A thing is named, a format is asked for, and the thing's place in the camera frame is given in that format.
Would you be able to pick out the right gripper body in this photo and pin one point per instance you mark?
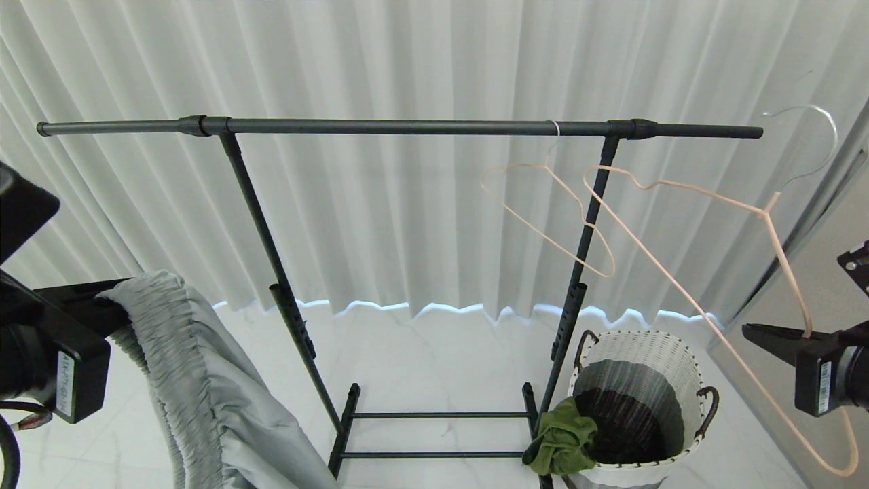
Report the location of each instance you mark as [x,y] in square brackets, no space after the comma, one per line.
[804,380]

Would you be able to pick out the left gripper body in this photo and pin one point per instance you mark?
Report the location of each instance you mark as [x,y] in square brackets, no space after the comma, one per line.
[91,380]

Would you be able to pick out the pale grey shorts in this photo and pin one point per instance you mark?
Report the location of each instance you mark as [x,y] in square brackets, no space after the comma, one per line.
[197,380]

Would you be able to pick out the pink clothes hanger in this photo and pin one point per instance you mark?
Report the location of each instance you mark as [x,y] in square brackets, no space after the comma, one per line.
[543,229]
[787,272]

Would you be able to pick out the white laundry basket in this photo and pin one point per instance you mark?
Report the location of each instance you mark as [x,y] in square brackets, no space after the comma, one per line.
[645,346]

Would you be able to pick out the black clothes rack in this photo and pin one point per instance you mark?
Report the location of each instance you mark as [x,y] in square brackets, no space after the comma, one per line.
[407,126]

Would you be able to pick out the green garment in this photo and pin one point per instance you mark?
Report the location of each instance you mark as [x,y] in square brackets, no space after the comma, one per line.
[560,441]

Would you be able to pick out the white curtain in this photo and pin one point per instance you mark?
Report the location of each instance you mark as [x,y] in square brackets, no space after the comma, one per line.
[407,61]

